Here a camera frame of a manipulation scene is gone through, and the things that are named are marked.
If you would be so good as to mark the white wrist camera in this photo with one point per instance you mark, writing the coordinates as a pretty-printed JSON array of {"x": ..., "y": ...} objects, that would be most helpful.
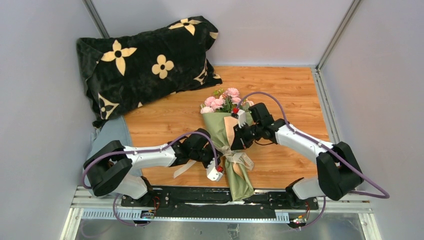
[
  {"x": 240, "y": 115},
  {"x": 214, "y": 173}
]

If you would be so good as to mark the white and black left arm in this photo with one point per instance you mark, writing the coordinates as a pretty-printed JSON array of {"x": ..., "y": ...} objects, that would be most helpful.
[{"x": 163, "y": 155}]

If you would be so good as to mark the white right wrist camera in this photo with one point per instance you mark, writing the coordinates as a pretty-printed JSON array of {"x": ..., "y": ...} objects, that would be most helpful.
[{"x": 240, "y": 115}]

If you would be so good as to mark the pink fake flower stem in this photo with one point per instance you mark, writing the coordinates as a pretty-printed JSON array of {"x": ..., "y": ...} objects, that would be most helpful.
[
  {"x": 212, "y": 104},
  {"x": 232, "y": 98},
  {"x": 249, "y": 103}
]

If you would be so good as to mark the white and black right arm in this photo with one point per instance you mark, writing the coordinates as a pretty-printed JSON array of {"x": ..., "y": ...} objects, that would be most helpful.
[{"x": 338, "y": 171}]

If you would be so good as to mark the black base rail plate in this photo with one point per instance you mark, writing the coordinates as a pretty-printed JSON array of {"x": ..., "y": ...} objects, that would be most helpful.
[{"x": 217, "y": 203}]

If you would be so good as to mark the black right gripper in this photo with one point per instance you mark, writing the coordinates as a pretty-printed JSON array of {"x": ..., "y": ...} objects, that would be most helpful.
[{"x": 240, "y": 141}]

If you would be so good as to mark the black floral pillow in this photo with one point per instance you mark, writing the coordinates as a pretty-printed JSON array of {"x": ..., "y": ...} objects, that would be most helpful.
[{"x": 121, "y": 74}]

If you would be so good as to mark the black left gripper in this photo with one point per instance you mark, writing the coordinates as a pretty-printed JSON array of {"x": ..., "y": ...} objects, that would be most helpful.
[{"x": 210, "y": 147}]

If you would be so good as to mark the aluminium frame rail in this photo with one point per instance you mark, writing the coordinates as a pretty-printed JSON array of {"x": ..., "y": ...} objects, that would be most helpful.
[{"x": 87, "y": 207}]

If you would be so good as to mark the light blue cloth bag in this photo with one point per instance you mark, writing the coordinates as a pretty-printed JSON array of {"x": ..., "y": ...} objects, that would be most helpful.
[{"x": 109, "y": 139}]

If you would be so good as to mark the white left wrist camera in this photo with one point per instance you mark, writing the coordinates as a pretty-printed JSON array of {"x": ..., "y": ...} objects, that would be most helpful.
[{"x": 214, "y": 173}]

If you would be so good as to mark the green and peach wrapping paper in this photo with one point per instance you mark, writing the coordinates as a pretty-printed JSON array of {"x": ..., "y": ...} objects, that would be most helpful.
[{"x": 220, "y": 126}]

